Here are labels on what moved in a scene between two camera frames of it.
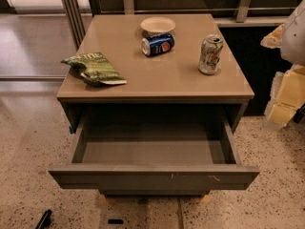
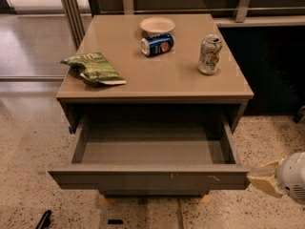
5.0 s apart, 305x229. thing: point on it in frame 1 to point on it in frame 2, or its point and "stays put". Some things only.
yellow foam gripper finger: (274, 39) to (268, 184)
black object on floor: (45, 219) stays put
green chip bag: (93, 69) stays put
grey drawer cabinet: (171, 130) stays put
